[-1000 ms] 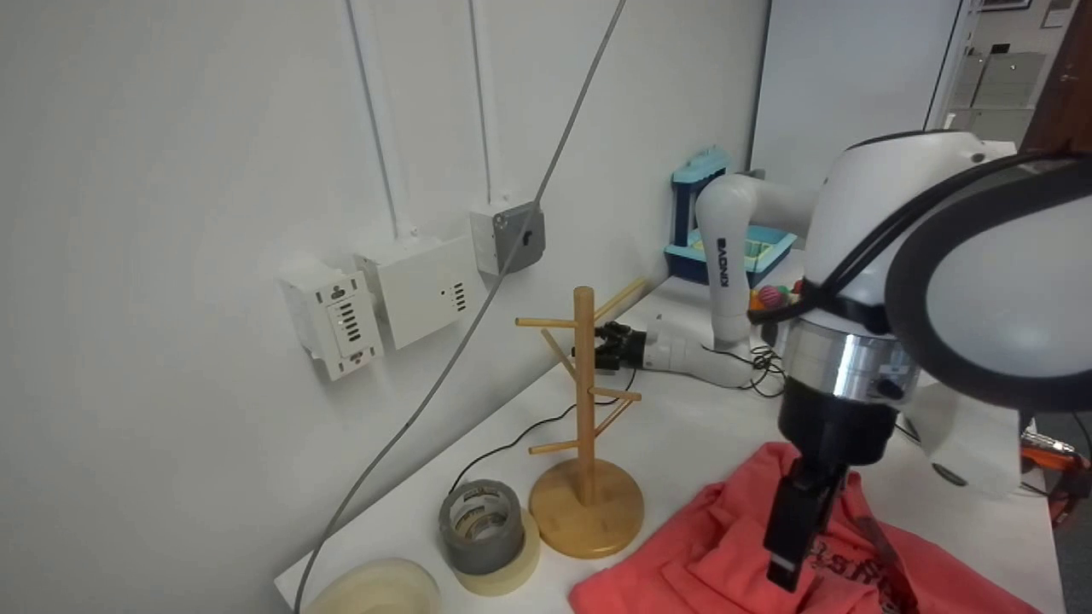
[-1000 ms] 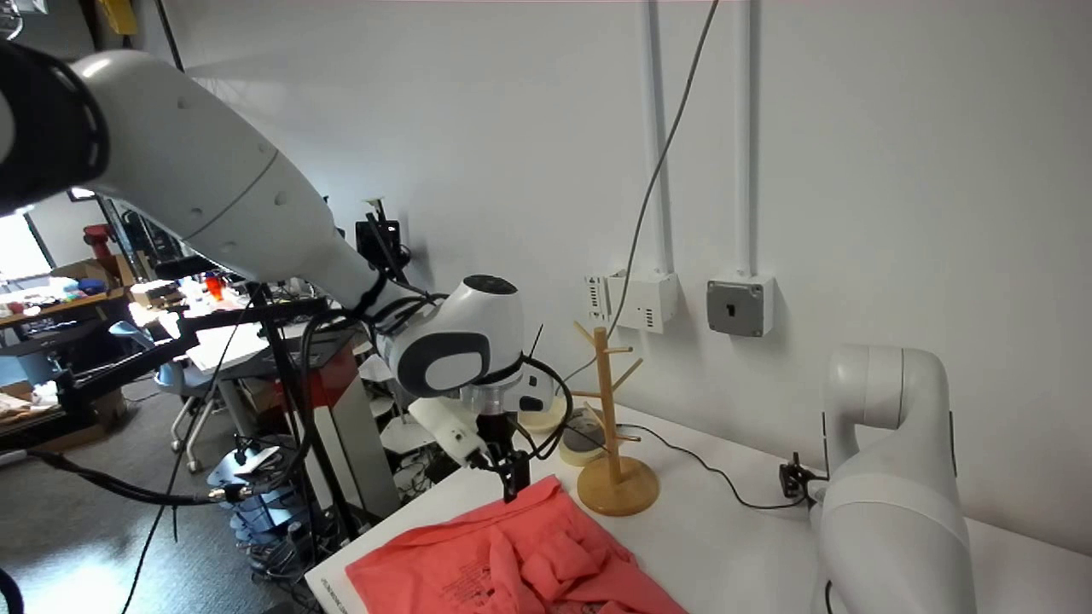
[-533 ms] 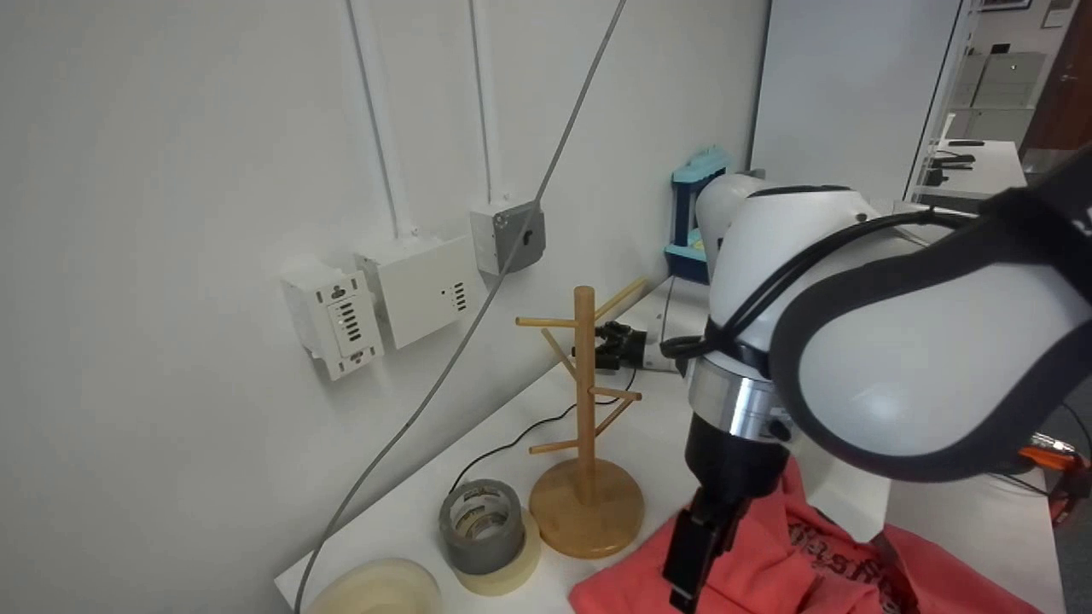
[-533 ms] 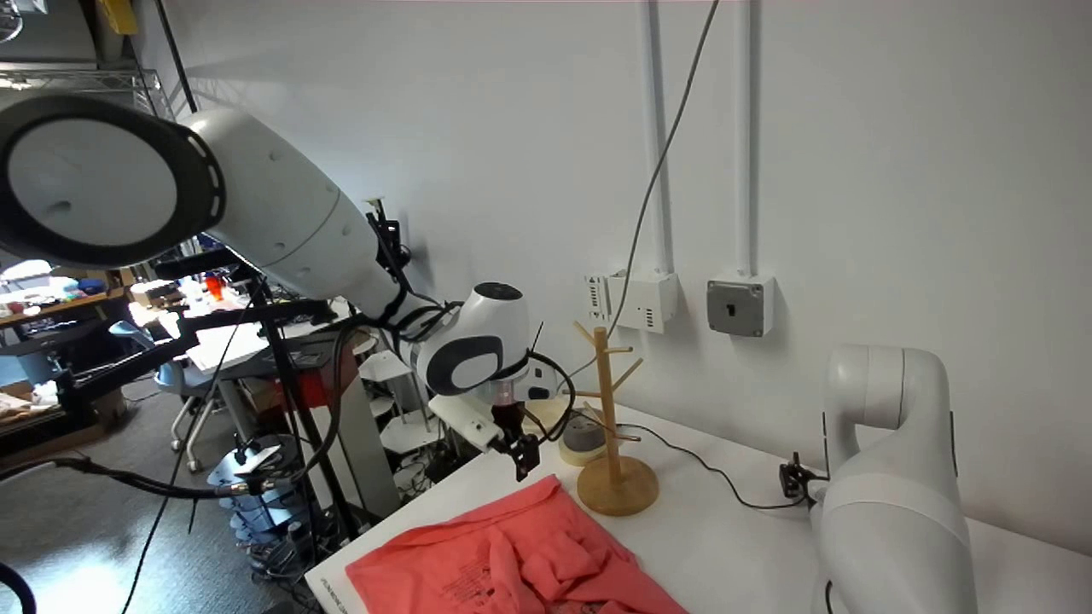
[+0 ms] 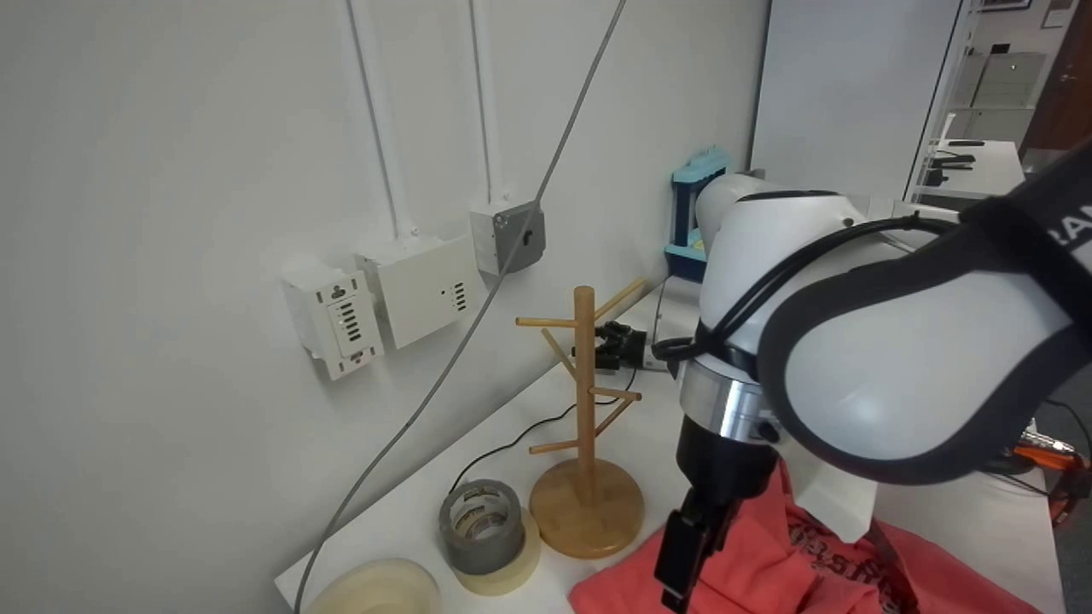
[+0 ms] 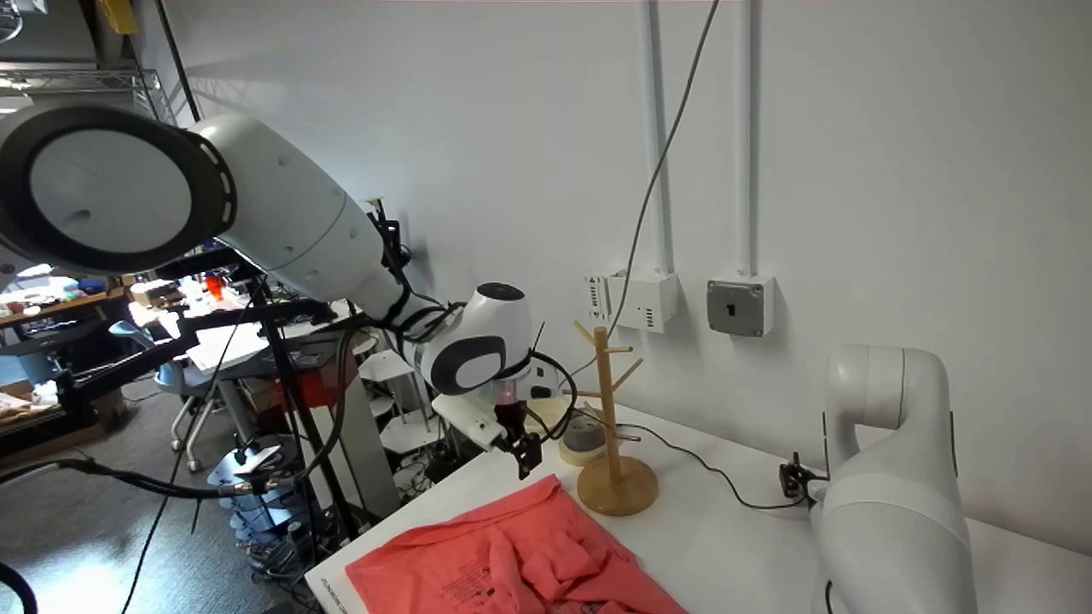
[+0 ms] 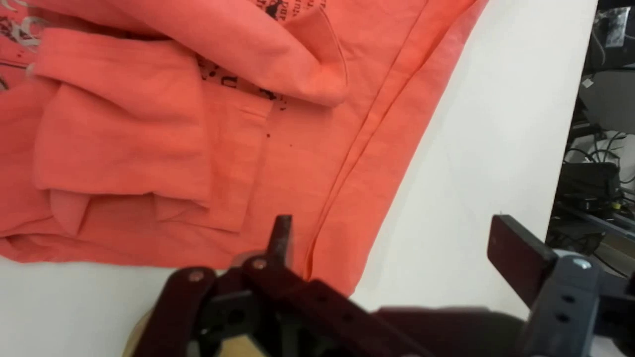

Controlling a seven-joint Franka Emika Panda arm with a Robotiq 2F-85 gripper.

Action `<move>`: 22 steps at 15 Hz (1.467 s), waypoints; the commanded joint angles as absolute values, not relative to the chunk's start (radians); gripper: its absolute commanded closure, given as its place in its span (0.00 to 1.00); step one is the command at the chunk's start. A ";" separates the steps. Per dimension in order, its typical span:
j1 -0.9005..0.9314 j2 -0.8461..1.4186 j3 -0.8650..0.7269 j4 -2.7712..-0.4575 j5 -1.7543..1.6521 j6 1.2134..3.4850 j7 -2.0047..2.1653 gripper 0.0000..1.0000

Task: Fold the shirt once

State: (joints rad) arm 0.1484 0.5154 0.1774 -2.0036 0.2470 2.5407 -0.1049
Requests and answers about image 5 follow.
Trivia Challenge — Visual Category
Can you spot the white socket box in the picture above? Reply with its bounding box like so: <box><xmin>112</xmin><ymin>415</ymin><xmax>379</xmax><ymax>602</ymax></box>
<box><xmin>356</xmin><ymin>231</ymin><xmax>479</xmax><ymax>352</ymax></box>

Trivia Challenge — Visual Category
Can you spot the red shirt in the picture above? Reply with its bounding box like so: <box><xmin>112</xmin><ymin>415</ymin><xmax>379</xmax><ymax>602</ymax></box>
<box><xmin>566</xmin><ymin>457</ymin><xmax>1043</xmax><ymax>614</ymax></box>

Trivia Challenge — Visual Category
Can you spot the wooden mug tree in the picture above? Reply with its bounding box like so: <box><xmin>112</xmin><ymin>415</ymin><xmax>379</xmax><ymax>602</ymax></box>
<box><xmin>513</xmin><ymin>276</ymin><xmax>657</xmax><ymax>561</ymax></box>

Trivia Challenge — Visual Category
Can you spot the grey hanging cable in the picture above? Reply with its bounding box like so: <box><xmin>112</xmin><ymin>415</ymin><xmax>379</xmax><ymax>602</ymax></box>
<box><xmin>288</xmin><ymin>0</ymin><xmax>630</xmax><ymax>614</ymax></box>

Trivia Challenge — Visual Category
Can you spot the white background table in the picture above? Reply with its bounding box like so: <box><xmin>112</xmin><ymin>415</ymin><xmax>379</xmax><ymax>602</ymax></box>
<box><xmin>909</xmin><ymin>133</ymin><xmax>1035</xmax><ymax>215</ymax></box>

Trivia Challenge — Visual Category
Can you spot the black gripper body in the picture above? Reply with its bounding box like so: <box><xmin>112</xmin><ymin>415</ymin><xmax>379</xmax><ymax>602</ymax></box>
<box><xmin>676</xmin><ymin>428</ymin><xmax>786</xmax><ymax>531</ymax></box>

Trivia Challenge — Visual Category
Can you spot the white wall conduit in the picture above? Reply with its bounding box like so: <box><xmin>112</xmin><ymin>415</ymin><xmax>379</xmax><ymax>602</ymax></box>
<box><xmin>340</xmin><ymin>0</ymin><xmax>404</xmax><ymax>243</ymax></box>
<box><xmin>469</xmin><ymin>0</ymin><xmax>497</xmax><ymax>208</ymax></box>

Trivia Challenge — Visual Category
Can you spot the small black connector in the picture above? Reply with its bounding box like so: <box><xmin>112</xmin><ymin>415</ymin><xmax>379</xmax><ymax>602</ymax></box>
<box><xmin>594</xmin><ymin>319</ymin><xmax>657</xmax><ymax>376</ymax></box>

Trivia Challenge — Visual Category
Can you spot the white outlet with switches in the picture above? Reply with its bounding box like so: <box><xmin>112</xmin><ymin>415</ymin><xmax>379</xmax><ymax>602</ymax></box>
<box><xmin>278</xmin><ymin>251</ymin><xmax>385</xmax><ymax>384</ymax></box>

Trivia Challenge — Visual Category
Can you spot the orange black tool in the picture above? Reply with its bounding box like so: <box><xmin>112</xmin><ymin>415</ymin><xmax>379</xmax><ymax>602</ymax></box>
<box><xmin>1002</xmin><ymin>438</ymin><xmax>1087</xmax><ymax>482</ymax></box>

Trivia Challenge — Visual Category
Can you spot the brown wooden door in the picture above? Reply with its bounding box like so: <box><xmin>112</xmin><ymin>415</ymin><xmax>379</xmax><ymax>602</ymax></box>
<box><xmin>1022</xmin><ymin>0</ymin><xmax>1092</xmax><ymax>162</ymax></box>

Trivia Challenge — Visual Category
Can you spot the thin black cable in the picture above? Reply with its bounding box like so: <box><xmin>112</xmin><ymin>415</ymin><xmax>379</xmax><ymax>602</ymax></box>
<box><xmin>446</xmin><ymin>384</ymin><xmax>642</xmax><ymax>498</ymax></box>

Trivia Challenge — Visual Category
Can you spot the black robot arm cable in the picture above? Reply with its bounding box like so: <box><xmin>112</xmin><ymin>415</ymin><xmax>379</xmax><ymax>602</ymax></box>
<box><xmin>651</xmin><ymin>210</ymin><xmax>969</xmax><ymax>368</ymax></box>

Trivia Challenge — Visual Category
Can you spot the black device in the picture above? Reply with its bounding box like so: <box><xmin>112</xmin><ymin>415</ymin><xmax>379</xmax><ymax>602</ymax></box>
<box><xmin>923</xmin><ymin>133</ymin><xmax>986</xmax><ymax>190</ymax></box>

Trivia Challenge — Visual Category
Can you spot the grey junction box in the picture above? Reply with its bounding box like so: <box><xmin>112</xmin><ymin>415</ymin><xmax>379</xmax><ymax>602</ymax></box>
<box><xmin>469</xmin><ymin>198</ymin><xmax>549</xmax><ymax>278</ymax></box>

